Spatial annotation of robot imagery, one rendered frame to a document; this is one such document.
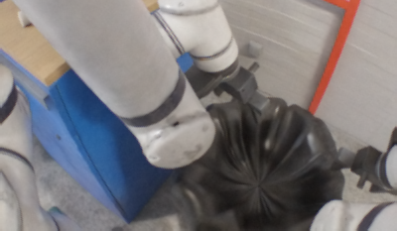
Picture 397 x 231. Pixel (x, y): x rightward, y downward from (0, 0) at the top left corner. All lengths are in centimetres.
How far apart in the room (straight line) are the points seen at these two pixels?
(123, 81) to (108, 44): 4
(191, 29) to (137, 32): 20
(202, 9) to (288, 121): 56
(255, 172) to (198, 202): 28
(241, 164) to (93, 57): 69
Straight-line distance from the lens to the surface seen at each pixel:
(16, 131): 45
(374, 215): 24
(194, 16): 38
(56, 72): 56
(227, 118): 78
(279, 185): 83
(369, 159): 50
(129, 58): 21
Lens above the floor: 124
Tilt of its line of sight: 47 degrees down
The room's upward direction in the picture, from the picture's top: 3 degrees clockwise
